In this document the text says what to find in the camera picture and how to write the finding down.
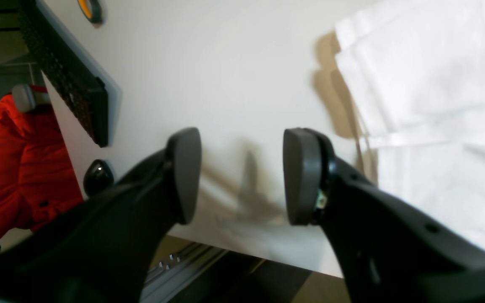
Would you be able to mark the red cloth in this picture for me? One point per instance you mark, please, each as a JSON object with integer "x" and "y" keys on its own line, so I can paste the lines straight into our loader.
{"x": 37, "y": 179}

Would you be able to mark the black computer mouse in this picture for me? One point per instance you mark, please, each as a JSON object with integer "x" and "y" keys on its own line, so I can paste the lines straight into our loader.
{"x": 97, "y": 178}

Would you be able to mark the black keyboard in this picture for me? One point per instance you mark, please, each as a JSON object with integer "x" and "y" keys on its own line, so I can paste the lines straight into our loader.
{"x": 83, "y": 93}

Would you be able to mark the white printed T-shirt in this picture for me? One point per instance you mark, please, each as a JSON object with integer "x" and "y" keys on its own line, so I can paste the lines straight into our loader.
{"x": 416, "y": 73}

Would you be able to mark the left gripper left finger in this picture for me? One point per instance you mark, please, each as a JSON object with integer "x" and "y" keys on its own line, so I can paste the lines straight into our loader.
{"x": 101, "y": 250}

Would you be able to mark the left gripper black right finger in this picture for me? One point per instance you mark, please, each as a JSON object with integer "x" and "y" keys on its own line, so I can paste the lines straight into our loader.
{"x": 388, "y": 251}

